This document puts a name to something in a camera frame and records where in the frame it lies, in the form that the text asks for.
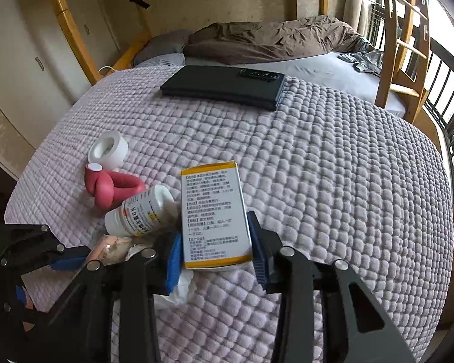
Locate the dark window railing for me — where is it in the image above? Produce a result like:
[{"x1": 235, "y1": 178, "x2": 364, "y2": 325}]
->
[{"x1": 363, "y1": 0, "x2": 454, "y2": 201}]

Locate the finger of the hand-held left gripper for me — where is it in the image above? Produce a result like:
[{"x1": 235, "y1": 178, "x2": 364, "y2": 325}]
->
[
  {"x1": 0, "y1": 224, "x2": 93, "y2": 273},
  {"x1": 0, "y1": 272, "x2": 55, "y2": 348}
]

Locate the dark foldable phone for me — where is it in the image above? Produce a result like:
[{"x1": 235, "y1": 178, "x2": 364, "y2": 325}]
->
[{"x1": 160, "y1": 65, "x2": 286, "y2": 111}]

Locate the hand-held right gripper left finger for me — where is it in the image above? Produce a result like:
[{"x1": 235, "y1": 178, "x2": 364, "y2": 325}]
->
[{"x1": 34, "y1": 231, "x2": 184, "y2": 363}]

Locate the crumpled white tissue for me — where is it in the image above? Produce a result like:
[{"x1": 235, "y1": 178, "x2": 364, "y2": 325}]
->
[{"x1": 127, "y1": 234, "x2": 243, "y2": 307}]

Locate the wooden bunk ladder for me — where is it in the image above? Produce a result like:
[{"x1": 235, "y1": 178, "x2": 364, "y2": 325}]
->
[{"x1": 374, "y1": 0, "x2": 432, "y2": 123}]

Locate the brown duvet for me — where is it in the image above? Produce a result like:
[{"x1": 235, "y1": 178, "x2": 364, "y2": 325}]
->
[{"x1": 182, "y1": 15, "x2": 375, "y2": 66}]

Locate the grey garment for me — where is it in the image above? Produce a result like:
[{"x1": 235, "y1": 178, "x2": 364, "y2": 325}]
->
[{"x1": 338, "y1": 47, "x2": 384, "y2": 73}]

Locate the grey pillow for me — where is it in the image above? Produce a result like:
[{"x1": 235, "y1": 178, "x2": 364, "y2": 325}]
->
[{"x1": 132, "y1": 29, "x2": 192, "y2": 67}]

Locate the white tape roll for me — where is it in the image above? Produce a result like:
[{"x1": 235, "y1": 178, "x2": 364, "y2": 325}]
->
[{"x1": 88, "y1": 132, "x2": 130, "y2": 168}]

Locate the grey bed sheet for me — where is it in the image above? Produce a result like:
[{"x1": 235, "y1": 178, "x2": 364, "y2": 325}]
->
[{"x1": 185, "y1": 51, "x2": 407, "y2": 118}]

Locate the white wardrobe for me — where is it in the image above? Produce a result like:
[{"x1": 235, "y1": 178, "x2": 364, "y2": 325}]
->
[{"x1": 0, "y1": 0, "x2": 120, "y2": 148}]

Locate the striped pillow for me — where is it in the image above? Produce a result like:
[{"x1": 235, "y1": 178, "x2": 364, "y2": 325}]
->
[{"x1": 136, "y1": 53, "x2": 186, "y2": 69}]

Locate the beige wrapper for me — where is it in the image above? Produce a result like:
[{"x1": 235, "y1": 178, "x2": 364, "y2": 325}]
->
[{"x1": 87, "y1": 234, "x2": 135, "y2": 267}]

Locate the beige curtain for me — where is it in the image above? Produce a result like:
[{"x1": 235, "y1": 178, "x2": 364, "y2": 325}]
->
[{"x1": 342, "y1": 0, "x2": 367, "y2": 34}]

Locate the white pill bottle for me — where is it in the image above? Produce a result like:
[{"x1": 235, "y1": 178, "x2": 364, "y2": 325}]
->
[{"x1": 104, "y1": 185, "x2": 180, "y2": 237}]

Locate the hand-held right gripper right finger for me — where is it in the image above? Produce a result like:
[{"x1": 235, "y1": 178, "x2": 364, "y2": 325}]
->
[{"x1": 247, "y1": 210, "x2": 417, "y2": 363}]

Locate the wooden bunk bed frame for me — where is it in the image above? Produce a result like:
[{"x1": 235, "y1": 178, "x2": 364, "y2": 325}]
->
[{"x1": 40, "y1": 0, "x2": 330, "y2": 86}]

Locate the white orange medicine box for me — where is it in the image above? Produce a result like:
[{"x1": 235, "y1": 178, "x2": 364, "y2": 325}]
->
[{"x1": 180, "y1": 161, "x2": 252, "y2": 270}]

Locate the pink plastic ring toy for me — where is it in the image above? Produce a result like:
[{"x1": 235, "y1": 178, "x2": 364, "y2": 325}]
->
[{"x1": 84, "y1": 162, "x2": 146, "y2": 209}]

